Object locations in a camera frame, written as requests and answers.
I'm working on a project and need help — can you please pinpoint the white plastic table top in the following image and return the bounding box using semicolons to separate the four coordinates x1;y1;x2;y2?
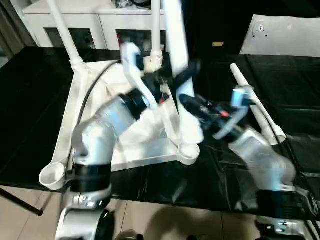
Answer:
38;56;201;191

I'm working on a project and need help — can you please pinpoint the black cabinet with gold label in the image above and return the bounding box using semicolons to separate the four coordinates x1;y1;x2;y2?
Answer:
183;0;253;55

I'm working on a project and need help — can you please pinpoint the white sideboard cabinet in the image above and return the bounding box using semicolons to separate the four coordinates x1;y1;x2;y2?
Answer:
23;2;176;51

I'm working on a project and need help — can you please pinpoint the black table mat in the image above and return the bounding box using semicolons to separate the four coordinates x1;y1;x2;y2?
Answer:
0;46;320;221

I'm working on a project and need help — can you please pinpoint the grey curtain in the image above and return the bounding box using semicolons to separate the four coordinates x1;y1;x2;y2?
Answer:
0;0;38;61

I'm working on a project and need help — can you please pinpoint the black stand leg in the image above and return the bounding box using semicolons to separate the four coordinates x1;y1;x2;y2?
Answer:
0;187;44;217

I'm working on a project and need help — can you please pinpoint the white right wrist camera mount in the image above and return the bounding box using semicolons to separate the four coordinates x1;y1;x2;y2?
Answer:
213;86;253;140

